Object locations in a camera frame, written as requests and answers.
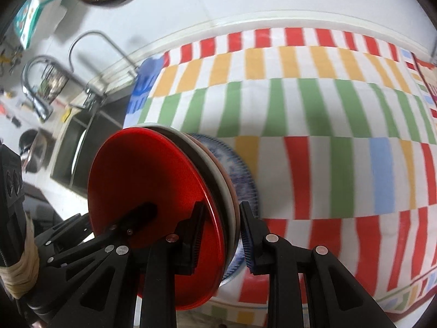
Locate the pink bowl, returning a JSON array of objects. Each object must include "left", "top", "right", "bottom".
[{"left": 186, "top": 133, "right": 241, "bottom": 240}]

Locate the thin chrome faucet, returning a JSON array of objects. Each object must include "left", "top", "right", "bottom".
[{"left": 67, "top": 31, "right": 140, "bottom": 76}]

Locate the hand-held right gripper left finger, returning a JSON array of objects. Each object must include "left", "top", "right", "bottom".
[{"left": 27, "top": 202, "right": 208, "bottom": 328}]

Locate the steel sink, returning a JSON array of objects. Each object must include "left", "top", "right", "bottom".
[{"left": 51, "top": 104, "right": 132, "bottom": 199}]

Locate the colourful striped cloth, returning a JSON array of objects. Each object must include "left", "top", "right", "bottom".
[{"left": 121, "top": 27, "right": 437, "bottom": 328}]

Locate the red and black bowl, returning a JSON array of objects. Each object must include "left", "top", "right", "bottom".
[{"left": 87, "top": 127, "right": 228, "bottom": 311}]

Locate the paper towel pack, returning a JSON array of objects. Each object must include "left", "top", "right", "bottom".
[{"left": 12, "top": 0, "right": 69, "bottom": 50}]

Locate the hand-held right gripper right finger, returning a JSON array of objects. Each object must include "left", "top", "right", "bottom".
[{"left": 239, "top": 201, "right": 398, "bottom": 328}]

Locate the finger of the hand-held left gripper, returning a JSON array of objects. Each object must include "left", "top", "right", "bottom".
[
  {"left": 37, "top": 213, "right": 93, "bottom": 247},
  {"left": 46, "top": 203, "right": 158, "bottom": 268}
]

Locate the blue floral plate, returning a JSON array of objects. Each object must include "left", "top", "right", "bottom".
[{"left": 188, "top": 133, "right": 262, "bottom": 286}]

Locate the steel mixing bowl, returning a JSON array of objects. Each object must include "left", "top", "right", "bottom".
[{"left": 19, "top": 128, "right": 52, "bottom": 175}]

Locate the tall chrome faucet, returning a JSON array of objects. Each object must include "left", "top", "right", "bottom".
[{"left": 21, "top": 55, "right": 106, "bottom": 124}]

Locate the white bowl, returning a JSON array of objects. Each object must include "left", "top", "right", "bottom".
[{"left": 145, "top": 123, "right": 240, "bottom": 267}]

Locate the black wire basket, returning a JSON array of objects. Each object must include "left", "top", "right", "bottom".
[{"left": 36, "top": 65, "right": 69, "bottom": 105}]

